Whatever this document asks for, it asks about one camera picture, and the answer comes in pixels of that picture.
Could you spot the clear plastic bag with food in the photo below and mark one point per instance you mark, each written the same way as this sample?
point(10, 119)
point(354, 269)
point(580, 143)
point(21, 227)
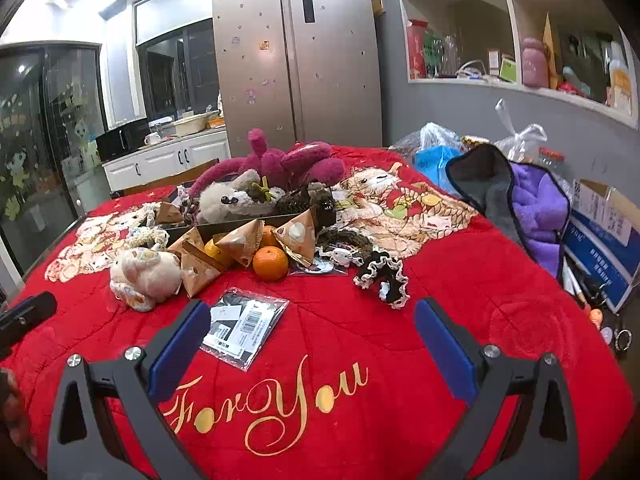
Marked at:
point(430, 137)

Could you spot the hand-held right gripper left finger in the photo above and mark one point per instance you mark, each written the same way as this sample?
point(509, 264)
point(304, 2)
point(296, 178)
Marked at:
point(180, 350)

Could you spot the white kitchen cabinet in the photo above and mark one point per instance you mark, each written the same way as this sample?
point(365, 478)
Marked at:
point(160, 160)

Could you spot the brown braided hair clip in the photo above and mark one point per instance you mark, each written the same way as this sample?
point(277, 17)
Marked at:
point(295, 201)

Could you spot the black tray box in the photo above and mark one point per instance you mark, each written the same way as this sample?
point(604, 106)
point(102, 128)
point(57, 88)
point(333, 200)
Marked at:
point(240, 225)

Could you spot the fluffy white plush toy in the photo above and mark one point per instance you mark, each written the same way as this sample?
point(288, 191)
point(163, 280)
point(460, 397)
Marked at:
point(220, 202)

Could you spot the dark kitchen window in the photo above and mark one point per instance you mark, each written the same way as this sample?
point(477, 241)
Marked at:
point(175, 70)

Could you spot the clear packet with barcode label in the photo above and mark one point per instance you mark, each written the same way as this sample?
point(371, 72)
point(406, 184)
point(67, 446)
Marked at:
point(250, 325)

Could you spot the cream plush toy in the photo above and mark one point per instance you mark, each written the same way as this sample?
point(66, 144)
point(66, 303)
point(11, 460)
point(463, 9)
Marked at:
point(145, 275)

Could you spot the glass sliding door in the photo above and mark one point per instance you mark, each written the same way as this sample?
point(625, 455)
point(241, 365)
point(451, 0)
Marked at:
point(45, 160)

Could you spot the pink container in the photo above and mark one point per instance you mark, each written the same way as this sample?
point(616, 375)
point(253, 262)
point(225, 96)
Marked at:
point(534, 62)

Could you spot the silver double-door refrigerator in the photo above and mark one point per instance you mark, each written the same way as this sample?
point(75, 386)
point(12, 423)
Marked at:
point(325, 85)

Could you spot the magenta plush toy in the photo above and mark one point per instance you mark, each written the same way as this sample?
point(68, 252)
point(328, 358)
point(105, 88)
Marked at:
point(305, 160)

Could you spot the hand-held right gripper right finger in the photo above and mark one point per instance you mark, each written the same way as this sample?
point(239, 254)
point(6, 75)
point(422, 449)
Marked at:
point(445, 350)

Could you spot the black microwave oven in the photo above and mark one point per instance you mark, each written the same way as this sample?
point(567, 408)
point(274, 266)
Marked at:
point(122, 140)

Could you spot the blue plastic bag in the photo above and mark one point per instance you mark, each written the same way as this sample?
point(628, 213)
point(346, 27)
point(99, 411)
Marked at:
point(437, 165)

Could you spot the purple and grey cloth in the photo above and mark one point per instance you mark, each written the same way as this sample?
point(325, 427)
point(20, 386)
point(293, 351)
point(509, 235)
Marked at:
point(530, 210)

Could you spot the carded white hair clip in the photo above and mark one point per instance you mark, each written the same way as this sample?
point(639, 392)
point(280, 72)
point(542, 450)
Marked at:
point(342, 256)

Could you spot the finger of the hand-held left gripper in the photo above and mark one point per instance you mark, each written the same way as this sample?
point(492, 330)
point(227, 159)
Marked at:
point(27, 312)

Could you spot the white mug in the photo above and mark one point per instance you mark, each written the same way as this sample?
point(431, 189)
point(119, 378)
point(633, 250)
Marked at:
point(151, 139)

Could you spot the red printed blanket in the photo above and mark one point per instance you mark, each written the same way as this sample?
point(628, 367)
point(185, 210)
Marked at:
point(350, 320)

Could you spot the small black hair claw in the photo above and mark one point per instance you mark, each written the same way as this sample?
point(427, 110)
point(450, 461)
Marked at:
point(326, 208)

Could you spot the cream knitted scrunchie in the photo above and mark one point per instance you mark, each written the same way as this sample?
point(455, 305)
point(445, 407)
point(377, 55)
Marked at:
point(145, 235)

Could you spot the white wall shelf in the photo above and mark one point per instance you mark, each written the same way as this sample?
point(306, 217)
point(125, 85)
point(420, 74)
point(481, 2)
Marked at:
point(490, 87)

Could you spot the red carton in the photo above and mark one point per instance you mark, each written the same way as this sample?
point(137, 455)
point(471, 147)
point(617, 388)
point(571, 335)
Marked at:
point(417, 50)

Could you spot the brown knitted scrunchie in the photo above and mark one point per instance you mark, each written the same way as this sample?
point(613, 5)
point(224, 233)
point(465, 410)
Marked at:
point(350, 237)

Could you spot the black lace scrunchie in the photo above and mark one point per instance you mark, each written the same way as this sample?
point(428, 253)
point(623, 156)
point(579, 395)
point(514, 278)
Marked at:
point(385, 280)

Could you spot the knotted clear plastic bag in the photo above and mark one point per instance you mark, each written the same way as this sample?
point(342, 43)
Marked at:
point(520, 137)

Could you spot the brown triangular snack packet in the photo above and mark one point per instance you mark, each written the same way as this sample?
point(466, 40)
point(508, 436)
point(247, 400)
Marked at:
point(187, 241)
point(167, 213)
point(240, 245)
point(197, 270)
point(297, 235)

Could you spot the cream basin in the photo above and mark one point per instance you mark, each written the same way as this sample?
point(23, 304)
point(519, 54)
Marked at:
point(190, 124)

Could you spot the jar with yellow-black lid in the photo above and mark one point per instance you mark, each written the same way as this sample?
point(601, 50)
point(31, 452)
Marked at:
point(475, 141)

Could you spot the cardboard box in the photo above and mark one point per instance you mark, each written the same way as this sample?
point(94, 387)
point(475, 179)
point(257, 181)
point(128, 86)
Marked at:
point(600, 240)

